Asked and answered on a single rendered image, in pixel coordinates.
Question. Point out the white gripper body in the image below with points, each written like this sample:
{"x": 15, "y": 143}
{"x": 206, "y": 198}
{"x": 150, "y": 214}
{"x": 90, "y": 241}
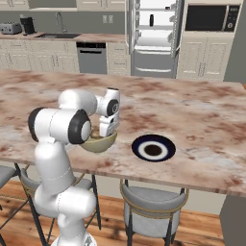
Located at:
{"x": 107, "y": 130}

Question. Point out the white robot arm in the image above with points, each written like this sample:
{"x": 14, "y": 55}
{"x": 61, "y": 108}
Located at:
{"x": 54, "y": 179}

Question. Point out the brown chicken drumstick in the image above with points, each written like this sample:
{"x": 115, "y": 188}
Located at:
{"x": 95, "y": 131}

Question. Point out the olive green bowl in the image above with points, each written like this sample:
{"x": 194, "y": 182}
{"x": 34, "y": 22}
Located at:
{"x": 97, "y": 144}

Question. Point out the silver fridge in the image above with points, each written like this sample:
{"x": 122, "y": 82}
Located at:
{"x": 155, "y": 48}

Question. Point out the blue and white plate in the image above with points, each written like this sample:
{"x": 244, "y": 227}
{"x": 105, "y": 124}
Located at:
{"x": 153, "y": 148}

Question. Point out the grey cushioned bar stool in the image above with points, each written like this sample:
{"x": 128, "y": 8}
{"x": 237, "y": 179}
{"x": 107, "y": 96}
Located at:
{"x": 84, "y": 185}
{"x": 5, "y": 174}
{"x": 150, "y": 208}

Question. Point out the grey dishwasher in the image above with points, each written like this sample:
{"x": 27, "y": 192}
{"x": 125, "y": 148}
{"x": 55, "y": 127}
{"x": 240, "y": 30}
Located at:
{"x": 92, "y": 59}

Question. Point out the beige lower cupboard run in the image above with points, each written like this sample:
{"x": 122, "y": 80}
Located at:
{"x": 38, "y": 56}

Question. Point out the dark sink basin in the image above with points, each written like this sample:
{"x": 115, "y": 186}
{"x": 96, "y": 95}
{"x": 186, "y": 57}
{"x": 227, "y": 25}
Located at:
{"x": 57, "y": 36}

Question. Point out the silver tap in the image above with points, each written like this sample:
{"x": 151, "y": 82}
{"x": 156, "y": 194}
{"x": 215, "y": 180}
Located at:
{"x": 60, "y": 21}

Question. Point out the dark bottle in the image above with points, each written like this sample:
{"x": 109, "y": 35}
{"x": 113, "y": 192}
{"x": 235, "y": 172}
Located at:
{"x": 151, "y": 20}

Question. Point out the beige tall cupboard unit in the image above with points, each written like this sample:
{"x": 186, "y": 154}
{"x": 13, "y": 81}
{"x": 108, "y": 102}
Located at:
{"x": 205, "y": 56}

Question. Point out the black coffee machine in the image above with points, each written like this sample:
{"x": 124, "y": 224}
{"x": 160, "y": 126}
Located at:
{"x": 27, "y": 25}

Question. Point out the silver toaster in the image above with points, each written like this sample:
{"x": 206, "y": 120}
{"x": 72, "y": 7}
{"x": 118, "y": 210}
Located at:
{"x": 10, "y": 28}

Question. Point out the black microwave oven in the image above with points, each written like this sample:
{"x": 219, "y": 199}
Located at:
{"x": 209, "y": 18}

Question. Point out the white wall socket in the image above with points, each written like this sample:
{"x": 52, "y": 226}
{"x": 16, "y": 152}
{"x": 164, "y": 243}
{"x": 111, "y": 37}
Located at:
{"x": 104, "y": 19}
{"x": 110, "y": 19}

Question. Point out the beige wall cupboard run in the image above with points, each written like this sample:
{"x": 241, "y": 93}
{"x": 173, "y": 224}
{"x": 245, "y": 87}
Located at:
{"x": 96, "y": 4}

